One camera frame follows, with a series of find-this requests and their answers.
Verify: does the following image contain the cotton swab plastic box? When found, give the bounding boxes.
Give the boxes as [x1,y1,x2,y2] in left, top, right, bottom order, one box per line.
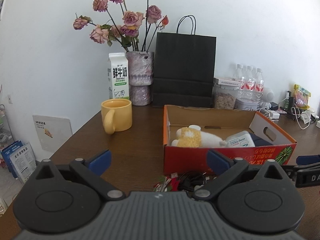
[225,131,255,148]

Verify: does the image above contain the dried pink rose bouquet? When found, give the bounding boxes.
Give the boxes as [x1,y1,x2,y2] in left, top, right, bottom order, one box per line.
[73,0,169,52]

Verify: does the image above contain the yellow ceramic mug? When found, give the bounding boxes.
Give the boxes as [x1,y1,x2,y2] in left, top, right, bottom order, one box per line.
[101,99,132,134]

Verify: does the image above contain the red fabric rose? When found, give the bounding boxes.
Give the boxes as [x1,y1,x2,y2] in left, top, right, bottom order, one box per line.
[153,173,180,192]

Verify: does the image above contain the yellow white plush toy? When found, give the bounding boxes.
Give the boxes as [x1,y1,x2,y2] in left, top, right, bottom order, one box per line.
[171,125,227,148]

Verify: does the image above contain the white green milk carton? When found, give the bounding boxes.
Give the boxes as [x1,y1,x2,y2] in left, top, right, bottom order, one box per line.
[107,53,130,99]

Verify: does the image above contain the clear jar of nuts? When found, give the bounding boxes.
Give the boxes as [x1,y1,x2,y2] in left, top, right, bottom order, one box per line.
[213,84,239,109]

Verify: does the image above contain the red pumpkin cardboard box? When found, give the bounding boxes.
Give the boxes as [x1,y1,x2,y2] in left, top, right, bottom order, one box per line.
[163,105,297,174]

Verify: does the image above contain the flat white box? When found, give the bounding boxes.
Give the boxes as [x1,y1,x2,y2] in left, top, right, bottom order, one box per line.
[214,77,241,88]

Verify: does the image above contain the wire storage rack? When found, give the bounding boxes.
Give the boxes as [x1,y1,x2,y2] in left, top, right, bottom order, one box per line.
[0,104,14,151]

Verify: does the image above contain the black paper bag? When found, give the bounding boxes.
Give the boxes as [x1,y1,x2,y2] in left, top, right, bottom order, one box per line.
[152,15,216,108]

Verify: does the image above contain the white charging cable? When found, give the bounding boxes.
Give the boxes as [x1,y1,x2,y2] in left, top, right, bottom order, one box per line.
[277,96,320,131]

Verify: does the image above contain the black phone stand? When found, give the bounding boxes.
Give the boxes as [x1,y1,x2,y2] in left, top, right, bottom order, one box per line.
[284,90,293,113]

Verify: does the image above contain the yellow snack packet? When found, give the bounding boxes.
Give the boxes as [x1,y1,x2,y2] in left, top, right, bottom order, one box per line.
[293,84,311,110]

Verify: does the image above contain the white sign board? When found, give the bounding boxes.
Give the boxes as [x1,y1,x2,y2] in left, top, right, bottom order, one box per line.
[33,115,73,153]

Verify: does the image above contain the decorated tin box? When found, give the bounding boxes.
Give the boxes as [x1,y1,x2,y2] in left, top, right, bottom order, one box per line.
[234,98,258,111]

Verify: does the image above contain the braided cable pink tie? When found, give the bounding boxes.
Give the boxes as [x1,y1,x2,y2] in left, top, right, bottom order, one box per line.
[177,171,216,192]

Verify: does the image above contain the purple textured vase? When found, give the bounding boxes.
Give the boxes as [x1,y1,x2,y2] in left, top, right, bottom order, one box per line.
[126,51,154,106]

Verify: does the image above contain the white wired earphones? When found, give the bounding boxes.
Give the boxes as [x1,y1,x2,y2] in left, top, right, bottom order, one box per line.
[258,108,273,120]

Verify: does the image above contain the water bottle red label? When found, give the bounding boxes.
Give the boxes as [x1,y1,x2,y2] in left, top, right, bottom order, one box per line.
[243,66,255,100]
[233,64,245,99]
[253,68,265,103]

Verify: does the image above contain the white round robot toy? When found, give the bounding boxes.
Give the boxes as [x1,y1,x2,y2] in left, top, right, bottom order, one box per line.
[260,87,274,109]

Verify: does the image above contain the blue white booklets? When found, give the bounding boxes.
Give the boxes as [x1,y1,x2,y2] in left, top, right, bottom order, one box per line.
[1,141,36,184]

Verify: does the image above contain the white charger block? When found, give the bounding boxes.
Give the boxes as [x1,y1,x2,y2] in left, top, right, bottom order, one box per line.
[269,111,280,120]

